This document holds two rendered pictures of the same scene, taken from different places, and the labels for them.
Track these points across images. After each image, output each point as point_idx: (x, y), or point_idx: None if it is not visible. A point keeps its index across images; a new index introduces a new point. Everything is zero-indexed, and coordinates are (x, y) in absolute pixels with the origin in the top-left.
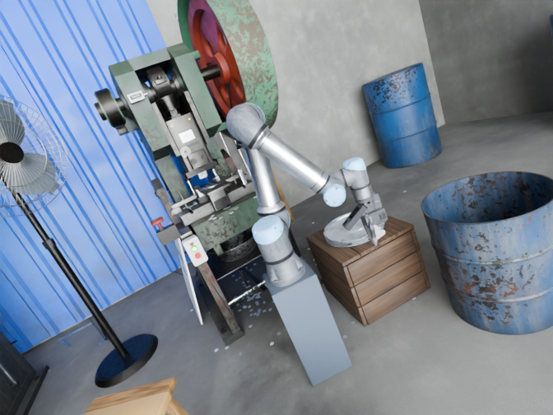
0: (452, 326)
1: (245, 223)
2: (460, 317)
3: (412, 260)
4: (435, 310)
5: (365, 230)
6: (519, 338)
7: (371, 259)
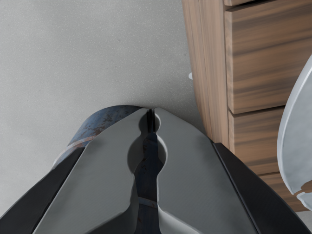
0: (112, 89)
1: None
2: (122, 105)
3: (208, 128)
4: (149, 87)
5: (223, 164)
6: (72, 131)
7: (215, 48)
